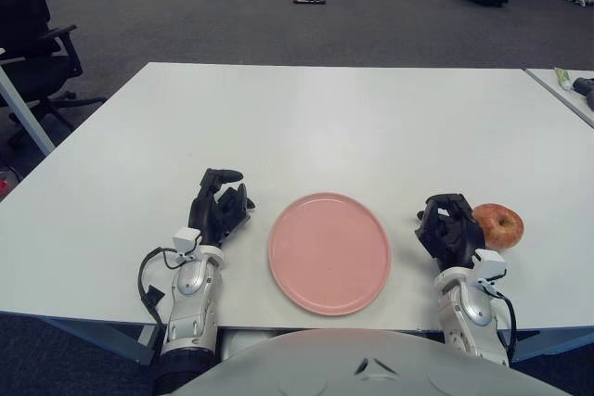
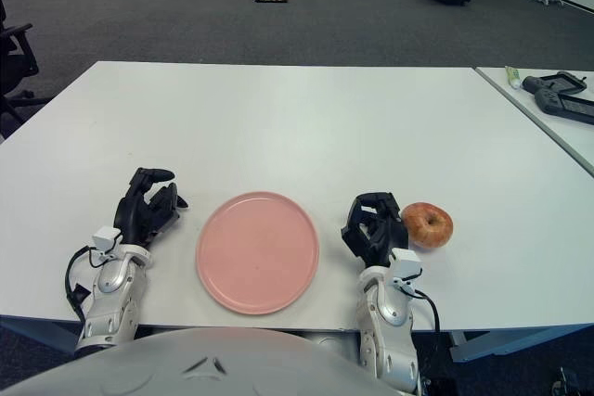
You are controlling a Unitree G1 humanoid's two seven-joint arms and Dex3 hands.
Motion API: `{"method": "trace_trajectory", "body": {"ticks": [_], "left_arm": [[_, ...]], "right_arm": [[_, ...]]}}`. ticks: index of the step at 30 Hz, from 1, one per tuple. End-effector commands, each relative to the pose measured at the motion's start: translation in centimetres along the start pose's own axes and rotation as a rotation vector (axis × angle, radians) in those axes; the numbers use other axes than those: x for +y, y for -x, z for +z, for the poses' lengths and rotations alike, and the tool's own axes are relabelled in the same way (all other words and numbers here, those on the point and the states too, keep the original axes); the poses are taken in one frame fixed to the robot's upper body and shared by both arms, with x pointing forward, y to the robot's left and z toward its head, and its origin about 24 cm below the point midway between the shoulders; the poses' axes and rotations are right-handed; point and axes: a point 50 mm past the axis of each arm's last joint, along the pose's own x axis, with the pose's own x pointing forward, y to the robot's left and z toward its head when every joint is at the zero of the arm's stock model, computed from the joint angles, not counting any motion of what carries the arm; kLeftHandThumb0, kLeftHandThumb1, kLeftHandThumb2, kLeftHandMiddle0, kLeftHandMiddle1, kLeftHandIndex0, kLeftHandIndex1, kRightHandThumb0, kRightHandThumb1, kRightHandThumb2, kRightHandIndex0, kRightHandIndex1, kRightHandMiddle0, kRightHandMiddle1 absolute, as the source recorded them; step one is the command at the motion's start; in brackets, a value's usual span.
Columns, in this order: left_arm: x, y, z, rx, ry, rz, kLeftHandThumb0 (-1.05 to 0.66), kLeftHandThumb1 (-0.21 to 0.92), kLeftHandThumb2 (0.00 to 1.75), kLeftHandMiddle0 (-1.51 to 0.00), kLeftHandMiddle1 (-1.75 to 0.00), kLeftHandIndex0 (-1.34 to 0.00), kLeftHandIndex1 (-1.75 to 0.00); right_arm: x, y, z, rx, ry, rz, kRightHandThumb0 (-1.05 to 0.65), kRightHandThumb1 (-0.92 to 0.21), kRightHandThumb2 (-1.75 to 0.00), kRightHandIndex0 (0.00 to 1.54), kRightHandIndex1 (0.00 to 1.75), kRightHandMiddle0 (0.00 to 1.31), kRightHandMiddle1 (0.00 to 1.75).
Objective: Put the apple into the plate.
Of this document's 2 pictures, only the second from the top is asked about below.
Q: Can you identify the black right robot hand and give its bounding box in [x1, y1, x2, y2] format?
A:
[341, 191, 410, 270]

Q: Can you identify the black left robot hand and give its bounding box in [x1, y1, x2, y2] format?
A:
[113, 166, 190, 249]

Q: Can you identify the black handheld controller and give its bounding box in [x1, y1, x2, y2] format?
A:
[522, 70, 589, 96]
[534, 88, 594, 126]

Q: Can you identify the black office chair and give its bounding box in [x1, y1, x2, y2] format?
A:
[0, 0, 52, 137]

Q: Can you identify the grey robot torso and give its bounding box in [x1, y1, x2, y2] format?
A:
[0, 326, 400, 396]

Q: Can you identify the pink round plate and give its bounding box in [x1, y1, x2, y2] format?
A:
[195, 190, 320, 315]

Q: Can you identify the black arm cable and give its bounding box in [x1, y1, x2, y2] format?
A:
[396, 277, 441, 333]
[64, 245, 106, 323]

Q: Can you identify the blue metal table frame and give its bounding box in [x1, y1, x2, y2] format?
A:
[0, 310, 594, 364]

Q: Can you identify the red apple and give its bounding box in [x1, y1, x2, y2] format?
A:
[401, 201, 455, 249]

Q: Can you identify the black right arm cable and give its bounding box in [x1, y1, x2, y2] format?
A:
[396, 277, 441, 333]

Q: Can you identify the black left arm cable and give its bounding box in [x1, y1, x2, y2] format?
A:
[64, 245, 106, 323]

